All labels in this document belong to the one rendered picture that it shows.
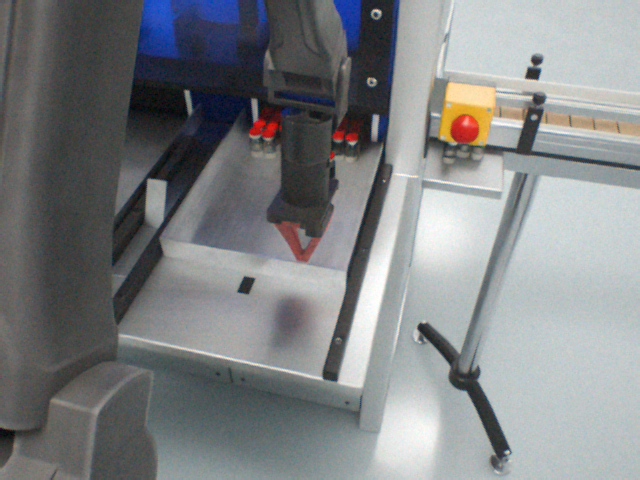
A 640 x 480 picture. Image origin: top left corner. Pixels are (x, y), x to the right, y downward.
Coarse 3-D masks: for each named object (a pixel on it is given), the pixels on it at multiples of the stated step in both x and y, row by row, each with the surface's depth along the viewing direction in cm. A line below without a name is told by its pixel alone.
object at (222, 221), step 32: (224, 160) 95; (256, 160) 95; (192, 192) 84; (224, 192) 89; (256, 192) 89; (352, 192) 89; (192, 224) 84; (224, 224) 84; (256, 224) 84; (352, 224) 84; (192, 256) 78; (224, 256) 76; (256, 256) 75; (288, 256) 79; (320, 256) 79; (352, 256) 76
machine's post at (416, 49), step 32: (416, 0) 72; (416, 32) 75; (416, 64) 78; (416, 96) 82; (416, 128) 85; (384, 160) 91; (416, 160) 89; (416, 192) 95; (384, 320) 119; (384, 352) 127; (384, 384) 136
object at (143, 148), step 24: (144, 120) 104; (168, 120) 104; (192, 120) 99; (144, 144) 98; (168, 144) 92; (120, 168) 93; (144, 168) 93; (120, 192) 89; (144, 192) 87; (120, 216) 81
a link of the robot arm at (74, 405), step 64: (0, 0) 16; (64, 0) 16; (128, 0) 19; (0, 64) 16; (64, 64) 16; (128, 64) 20; (0, 128) 16; (64, 128) 17; (0, 192) 17; (64, 192) 18; (0, 256) 17; (64, 256) 18; (0, 320) 17; (64, 320) 18; (0, 384) 17; (64, 384) 18; (128, 384) 19; (64, 448) 18; (128, 448) 20
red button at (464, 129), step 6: (456, 120) 80; (462, 120) 80; (468, 120) 79; (474, 120) 80; (456, 126) 80; (462, 126) 79; (468, 126) 79; (474, 126) 79; (450, 132) 81; (456, 132) 80; (462, 132) 80; (468, 132) 80; (474, 132) 80; (456, 138) 81; (462, 138) 81; (468, 138) 80; (474, 138) 80
